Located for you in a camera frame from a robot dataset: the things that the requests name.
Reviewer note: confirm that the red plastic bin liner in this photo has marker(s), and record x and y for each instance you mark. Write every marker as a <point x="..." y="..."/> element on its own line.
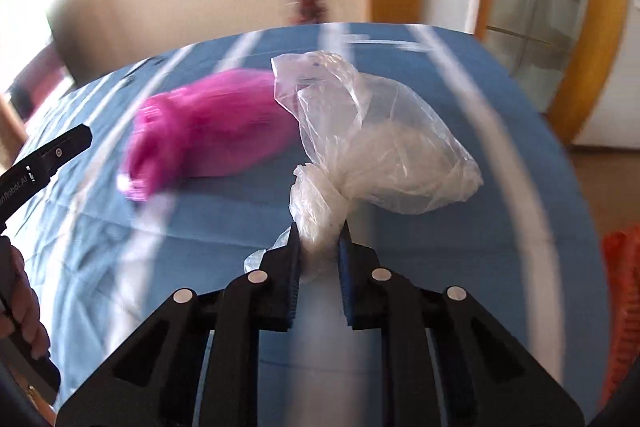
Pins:
<point x="617" y="257"/>

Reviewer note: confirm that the magenta plastic bag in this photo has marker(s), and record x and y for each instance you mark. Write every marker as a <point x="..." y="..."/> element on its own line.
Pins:
<point x="210" y="132"/>

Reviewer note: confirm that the clear plastic bag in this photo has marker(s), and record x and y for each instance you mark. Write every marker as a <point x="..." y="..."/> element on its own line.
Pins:
<point x="390" y="147"/>

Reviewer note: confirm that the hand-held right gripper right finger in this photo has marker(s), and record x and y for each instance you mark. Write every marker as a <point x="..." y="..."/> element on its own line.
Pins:
<point x="346" y="277"/>

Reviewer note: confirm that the wooden door frame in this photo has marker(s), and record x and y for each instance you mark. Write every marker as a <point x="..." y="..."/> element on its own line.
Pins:
<point x="595" y="32"/>

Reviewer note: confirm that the person's left hand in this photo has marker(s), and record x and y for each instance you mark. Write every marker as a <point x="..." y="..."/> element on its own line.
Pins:
<point x="22" y="302"/>

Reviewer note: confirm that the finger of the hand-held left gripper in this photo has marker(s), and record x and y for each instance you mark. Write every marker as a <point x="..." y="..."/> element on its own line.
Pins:
<point x="65" y="147"/>

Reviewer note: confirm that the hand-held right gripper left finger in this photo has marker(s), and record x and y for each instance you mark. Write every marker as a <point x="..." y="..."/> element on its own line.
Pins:
<point x="292" y="277"/>

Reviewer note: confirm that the blue striped tablecloth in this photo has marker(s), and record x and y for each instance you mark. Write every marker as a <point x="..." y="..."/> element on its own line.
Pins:
<point x="450" y="257"/>

